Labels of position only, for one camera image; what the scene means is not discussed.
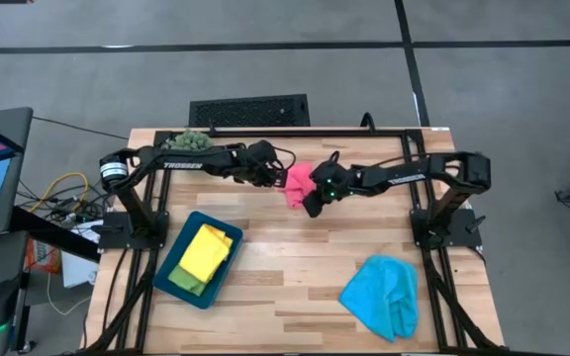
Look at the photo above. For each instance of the blue microfiber towel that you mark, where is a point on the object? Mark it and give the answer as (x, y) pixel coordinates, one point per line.
(381, 296)

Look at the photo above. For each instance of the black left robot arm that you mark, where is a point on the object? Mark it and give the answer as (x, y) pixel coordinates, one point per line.
(181, 165)

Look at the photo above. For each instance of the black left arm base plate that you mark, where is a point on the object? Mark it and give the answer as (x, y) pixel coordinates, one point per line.
(117, 235)

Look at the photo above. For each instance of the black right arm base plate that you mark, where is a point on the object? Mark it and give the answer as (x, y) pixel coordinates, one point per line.
(460, 230)

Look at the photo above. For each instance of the white paper sheet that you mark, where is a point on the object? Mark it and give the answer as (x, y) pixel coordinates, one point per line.
(77, 269)

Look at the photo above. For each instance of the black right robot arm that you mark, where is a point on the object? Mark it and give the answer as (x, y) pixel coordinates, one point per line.
(413, 178)

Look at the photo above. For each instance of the orange package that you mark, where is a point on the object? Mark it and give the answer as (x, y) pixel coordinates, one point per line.
(42, 257)

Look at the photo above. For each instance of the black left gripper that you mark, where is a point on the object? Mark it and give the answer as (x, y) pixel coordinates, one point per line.
(260, 165)

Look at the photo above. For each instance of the black slanted desk bar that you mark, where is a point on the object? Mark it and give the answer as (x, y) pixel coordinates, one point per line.
(52, 235)

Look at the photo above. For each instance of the green artificial plant ball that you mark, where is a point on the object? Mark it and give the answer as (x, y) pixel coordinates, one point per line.
(191, 140)

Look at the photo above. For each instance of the black aluminium table frame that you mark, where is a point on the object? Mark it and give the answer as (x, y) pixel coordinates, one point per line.
(314, 132)

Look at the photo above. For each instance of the teal plastic bin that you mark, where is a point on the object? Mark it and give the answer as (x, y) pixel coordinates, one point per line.
(225, 287)

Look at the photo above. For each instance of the yellow microfiber towel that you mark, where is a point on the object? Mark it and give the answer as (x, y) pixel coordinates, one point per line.
(206, 252)

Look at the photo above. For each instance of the green microfiber towel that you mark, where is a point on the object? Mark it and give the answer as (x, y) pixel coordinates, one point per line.
(186, 282)

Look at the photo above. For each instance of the pink microfiber towel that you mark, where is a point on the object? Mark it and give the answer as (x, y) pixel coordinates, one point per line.
(297, 188)

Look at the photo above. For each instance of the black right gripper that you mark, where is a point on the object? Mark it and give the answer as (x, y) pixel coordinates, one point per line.
(332, 183)

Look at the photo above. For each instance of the black computer mouse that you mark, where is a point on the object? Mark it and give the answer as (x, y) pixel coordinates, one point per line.
(0, 306)

